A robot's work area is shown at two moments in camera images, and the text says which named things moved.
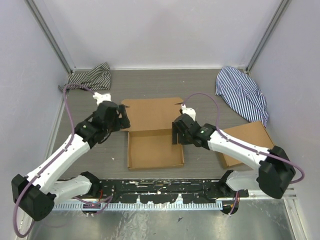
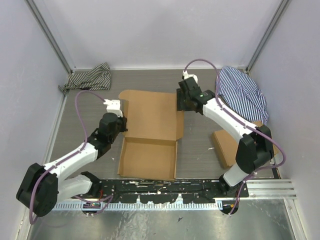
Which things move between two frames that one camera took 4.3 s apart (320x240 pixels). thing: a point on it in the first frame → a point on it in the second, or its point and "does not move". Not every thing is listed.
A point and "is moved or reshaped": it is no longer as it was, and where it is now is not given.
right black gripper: (176, 130) → (181, 105)
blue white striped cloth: (239, 90) does not move
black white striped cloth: (98, 78) does not move
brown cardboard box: (150, 135) is moved or reshaped
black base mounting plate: (167, 190) does not move
